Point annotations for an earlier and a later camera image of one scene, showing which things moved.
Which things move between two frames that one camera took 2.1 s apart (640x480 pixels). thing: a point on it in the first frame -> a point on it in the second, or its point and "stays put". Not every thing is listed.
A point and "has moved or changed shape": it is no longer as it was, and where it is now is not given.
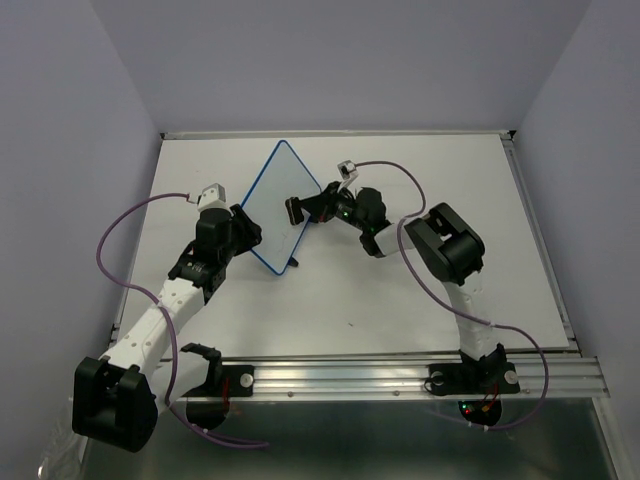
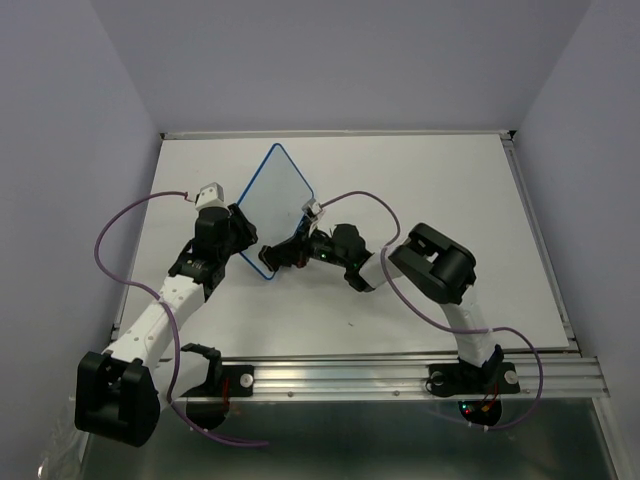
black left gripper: (250, 230) stays put
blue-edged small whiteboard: (282, 176) has moved or changed shape
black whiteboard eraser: (293, 209) -> (268, 255)
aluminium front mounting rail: (404, 378) stays put
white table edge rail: (340, 135) stays put
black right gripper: (325, 198) -> (293, 252)
